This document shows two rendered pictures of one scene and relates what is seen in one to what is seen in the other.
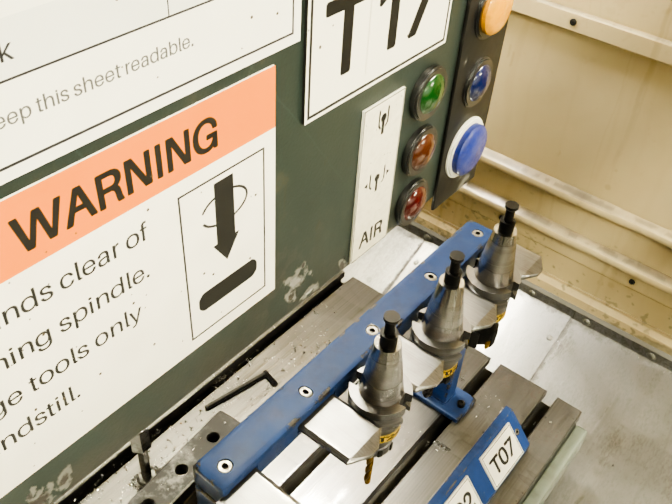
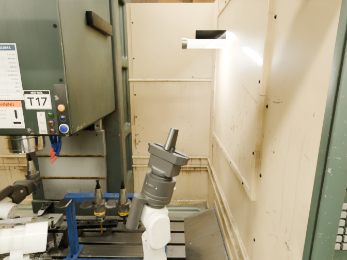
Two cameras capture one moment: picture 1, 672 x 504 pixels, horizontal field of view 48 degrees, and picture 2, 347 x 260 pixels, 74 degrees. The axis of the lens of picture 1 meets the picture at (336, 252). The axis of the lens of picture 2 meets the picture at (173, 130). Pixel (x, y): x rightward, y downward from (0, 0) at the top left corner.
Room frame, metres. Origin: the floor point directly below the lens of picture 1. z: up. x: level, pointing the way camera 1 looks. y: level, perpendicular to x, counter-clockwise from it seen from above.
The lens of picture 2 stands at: (0.19, -1.02, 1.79)
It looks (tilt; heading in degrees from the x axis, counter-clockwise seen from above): 14 degrees down; 55
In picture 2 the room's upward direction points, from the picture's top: straight up
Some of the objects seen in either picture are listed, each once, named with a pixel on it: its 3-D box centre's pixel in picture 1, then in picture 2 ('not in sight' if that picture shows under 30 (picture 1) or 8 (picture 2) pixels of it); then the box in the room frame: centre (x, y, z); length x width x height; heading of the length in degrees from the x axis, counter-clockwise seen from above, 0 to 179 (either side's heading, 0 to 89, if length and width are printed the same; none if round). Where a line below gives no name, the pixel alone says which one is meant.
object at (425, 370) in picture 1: (411, 364); (111, 204); (0.51, -0.09, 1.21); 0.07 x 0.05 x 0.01; 54
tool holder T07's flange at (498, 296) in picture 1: (491, 282); not in sight; (0.64, -0.18, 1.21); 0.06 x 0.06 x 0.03
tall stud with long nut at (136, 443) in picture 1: (142, 451); not in sight; (0.54, 0.23, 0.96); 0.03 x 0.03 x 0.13
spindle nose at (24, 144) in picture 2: not in sight; (25, 136); (0.24, 0.28, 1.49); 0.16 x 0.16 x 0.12
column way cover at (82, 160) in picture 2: not in sight; (72, 165); (0.50, 0.63, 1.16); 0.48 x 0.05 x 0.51; 144
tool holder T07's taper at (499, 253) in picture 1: (499, 252); not in sight; (0.64, -0.18, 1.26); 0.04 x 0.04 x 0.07
